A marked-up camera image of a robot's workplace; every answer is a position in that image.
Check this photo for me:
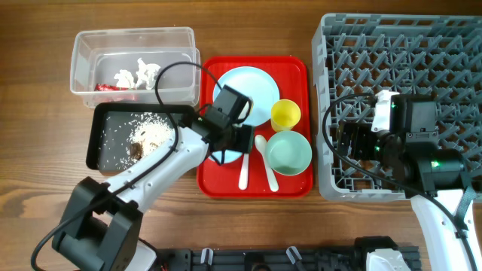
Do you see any white plastic fork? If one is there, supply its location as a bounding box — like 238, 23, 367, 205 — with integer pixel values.
238, 154, 249, 190

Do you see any mint green bowl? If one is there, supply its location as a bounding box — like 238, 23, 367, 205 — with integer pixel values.
265, 131, 313, 176

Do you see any yellow plastic cup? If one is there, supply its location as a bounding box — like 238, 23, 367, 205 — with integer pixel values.
270, 99, 301, 132

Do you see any light blue plate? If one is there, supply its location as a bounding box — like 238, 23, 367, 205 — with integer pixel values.
218, 66, 280, 126

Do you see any rice food waste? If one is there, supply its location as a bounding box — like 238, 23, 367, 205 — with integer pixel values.
98, 111, 174, 172

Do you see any white tissue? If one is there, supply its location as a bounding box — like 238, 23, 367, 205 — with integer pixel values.
114, 58, 160, 90

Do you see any red snack wrapper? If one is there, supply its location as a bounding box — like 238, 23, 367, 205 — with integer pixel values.
94, 84, 132, 102

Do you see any blue bowl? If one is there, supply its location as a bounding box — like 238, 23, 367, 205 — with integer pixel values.
209, 150, 243, 163

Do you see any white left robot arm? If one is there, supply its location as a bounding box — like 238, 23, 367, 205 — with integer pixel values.
52, 115, 254, 270

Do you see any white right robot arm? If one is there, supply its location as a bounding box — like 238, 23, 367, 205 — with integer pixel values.
335, 121, 481, 270

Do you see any grey dishwasher rack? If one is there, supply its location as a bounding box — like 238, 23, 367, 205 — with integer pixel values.
312, 14, 481, 190

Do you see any black waste tray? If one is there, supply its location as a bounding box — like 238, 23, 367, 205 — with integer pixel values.
86, 102, 194, 175

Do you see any red plastic tray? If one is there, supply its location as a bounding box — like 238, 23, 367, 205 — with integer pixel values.
197, 56, 313, 198

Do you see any white plastic spoon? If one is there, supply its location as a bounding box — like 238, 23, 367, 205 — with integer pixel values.
255, 135, 279, 192

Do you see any clear plastic bin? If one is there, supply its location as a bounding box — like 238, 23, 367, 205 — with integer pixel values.
70, 27, 201, 108

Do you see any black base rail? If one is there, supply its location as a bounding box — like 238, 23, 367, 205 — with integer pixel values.
151, 236, 422, 271

